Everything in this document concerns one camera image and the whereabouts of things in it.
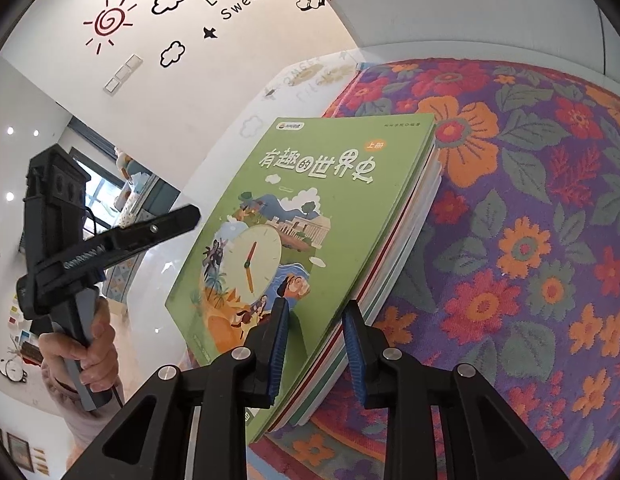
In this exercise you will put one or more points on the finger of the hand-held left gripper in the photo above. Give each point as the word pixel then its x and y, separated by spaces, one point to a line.
pixel 155 230

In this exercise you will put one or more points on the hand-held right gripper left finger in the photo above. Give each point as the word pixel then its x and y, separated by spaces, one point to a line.
pixel 277 360

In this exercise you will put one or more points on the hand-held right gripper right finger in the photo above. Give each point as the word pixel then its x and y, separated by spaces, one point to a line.
pixel 354 355

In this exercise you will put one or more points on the light green book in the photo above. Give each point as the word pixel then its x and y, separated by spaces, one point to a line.
pixel 315 185

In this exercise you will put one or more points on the thick white cartoon book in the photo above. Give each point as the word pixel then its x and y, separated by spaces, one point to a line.
pixel 424 200

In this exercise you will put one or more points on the person's left forearm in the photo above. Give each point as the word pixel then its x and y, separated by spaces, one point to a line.
pixel 90 425

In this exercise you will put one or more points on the person's left hand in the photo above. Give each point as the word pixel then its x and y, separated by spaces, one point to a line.
pixel 102 355

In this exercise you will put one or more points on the floral blanket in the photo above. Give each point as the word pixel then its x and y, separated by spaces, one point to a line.
pixel 515 210

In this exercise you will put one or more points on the white bookcase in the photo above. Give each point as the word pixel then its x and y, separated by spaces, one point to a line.
pixel 465 10

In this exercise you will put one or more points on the white light switch panel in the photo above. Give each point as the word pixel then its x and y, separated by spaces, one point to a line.
pixel 122 74

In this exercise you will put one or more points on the round wall clock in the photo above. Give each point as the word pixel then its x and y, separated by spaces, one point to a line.
pixel 12 370

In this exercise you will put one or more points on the black cloud wall decal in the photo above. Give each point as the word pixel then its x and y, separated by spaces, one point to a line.
pixel 168 1
pixel 172 54

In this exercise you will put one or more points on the red sun wall decal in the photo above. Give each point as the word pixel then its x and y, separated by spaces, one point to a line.
pixel 109 22

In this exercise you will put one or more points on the black star wall decal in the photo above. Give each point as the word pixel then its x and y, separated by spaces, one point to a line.
pixel 210 33

